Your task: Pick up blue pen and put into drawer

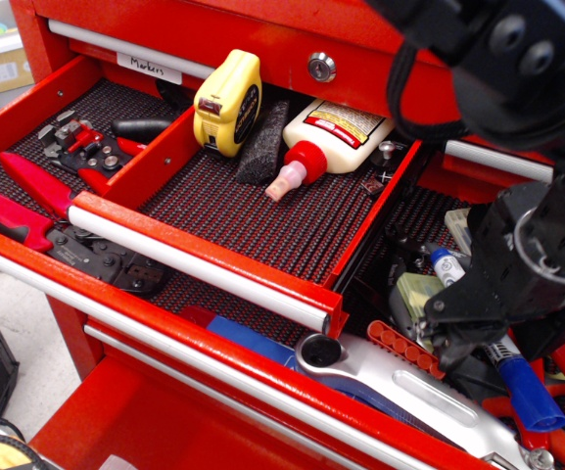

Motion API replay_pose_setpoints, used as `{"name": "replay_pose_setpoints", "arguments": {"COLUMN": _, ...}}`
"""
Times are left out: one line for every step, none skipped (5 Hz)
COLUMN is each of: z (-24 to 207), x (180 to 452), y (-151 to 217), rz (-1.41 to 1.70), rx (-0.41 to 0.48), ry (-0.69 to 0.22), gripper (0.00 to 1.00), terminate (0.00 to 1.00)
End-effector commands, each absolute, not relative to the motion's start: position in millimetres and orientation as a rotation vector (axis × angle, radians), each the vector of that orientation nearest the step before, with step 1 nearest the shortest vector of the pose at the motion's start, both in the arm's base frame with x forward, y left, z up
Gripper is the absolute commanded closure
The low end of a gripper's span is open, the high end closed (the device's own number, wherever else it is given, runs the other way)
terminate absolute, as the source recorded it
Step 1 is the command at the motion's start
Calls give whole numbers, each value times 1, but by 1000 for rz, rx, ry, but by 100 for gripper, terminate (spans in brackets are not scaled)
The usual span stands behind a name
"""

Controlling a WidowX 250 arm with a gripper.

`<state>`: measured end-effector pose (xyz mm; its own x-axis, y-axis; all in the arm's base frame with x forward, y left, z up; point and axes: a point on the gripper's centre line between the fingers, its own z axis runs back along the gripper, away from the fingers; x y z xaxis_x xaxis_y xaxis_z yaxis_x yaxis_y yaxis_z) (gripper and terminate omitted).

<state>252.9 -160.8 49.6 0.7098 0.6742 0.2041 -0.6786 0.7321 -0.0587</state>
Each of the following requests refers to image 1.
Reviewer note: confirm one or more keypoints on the white glue bottle red cap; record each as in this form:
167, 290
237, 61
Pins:
326, 138

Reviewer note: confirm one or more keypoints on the red handled wire stripper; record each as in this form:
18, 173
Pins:
76, 147

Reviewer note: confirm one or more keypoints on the small silver knob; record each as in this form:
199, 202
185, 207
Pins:
386, 149

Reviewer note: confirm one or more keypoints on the red tool chest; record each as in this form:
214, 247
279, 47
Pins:
193, 37

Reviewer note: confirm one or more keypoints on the red open drawer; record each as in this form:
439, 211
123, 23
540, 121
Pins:
354, 437
228, 245

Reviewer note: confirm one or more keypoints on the dark grey foam block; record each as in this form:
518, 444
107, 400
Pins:
260, 154

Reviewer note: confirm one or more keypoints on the yellow tape measure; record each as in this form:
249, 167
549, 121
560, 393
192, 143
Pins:
228, 103

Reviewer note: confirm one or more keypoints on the red bit holder strip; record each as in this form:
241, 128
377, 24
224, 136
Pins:
394, 342

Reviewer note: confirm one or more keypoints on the blue capped white marker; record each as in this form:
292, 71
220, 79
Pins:
529, 398

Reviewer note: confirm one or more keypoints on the clear plastic bit case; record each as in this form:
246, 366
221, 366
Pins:
457, 225

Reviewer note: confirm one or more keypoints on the red upper open drawer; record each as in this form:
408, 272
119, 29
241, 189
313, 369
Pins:
228, 245

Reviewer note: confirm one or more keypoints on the black tool handle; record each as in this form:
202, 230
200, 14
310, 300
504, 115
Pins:
142, 130

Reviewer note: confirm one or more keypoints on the silver drawer lock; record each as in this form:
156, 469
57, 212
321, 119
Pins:
321, 67

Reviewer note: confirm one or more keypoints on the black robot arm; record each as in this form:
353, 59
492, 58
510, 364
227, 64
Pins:
507, 62

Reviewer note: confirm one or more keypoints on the red handled crimping tool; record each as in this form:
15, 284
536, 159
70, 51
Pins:
91, 254

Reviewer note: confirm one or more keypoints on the silver metal hand tool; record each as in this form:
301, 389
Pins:
436, 408

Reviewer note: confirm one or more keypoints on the green transparent bit case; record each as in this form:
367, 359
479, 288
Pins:
416, 290

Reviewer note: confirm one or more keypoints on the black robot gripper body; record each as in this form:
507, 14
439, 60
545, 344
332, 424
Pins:
516, 281

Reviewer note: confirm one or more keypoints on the red lower open drawer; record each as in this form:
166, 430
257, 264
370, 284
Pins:
354, 437

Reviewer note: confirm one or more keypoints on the white markers label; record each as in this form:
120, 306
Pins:
150, 68

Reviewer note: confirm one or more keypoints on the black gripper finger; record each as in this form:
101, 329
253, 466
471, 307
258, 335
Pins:
452, 343

